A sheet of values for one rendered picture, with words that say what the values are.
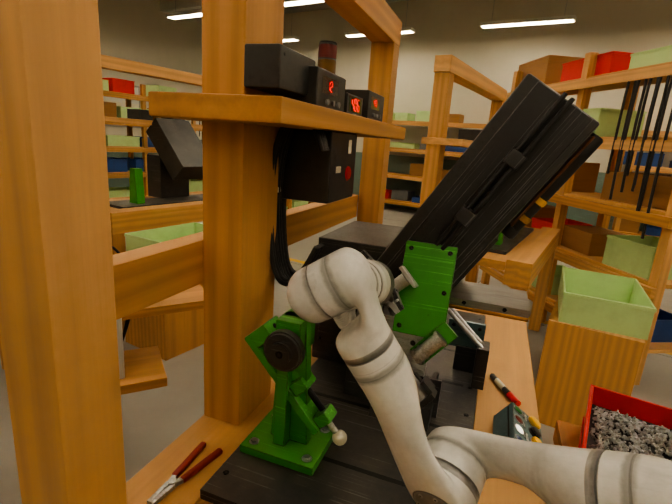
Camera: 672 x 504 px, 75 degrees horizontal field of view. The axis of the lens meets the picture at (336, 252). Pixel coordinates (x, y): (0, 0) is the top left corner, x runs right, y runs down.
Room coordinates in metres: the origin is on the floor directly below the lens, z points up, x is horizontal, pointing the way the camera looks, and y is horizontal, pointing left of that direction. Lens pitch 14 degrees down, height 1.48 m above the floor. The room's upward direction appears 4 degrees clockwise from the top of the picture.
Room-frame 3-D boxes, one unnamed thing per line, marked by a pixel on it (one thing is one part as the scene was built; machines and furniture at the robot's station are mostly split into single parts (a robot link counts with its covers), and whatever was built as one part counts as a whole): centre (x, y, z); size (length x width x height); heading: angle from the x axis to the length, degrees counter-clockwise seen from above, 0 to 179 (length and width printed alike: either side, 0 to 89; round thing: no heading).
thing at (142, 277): (1.18, 0.17, 1.23); 1.30 x 0.05 x 0.09; 160
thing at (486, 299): (1.10, -0.30, 1.11); 0.39 x 0.16 x 0.03; 70
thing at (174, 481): (0.66, 0.24, 0.89); 0.16 x 0.05 x 0.01; 157
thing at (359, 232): (1.21, -0.09, 1.07); 0.30 x 0.18 x 0.34; 160
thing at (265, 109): (1.15, 0.06, 1.52); 0.90 x 0.25 x 0.04; 160
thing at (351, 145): (1.02, 0.05, 1.43); 0.17 x 0.12 x 0.15; 160
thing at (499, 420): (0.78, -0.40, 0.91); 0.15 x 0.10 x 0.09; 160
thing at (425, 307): (0.97, -0.22, 1.17); 0.13 x 0.12 x 0.20; 160
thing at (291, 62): (0.86, 0.12, 1.60); 0.15 x 0.07 x 0.07; 160
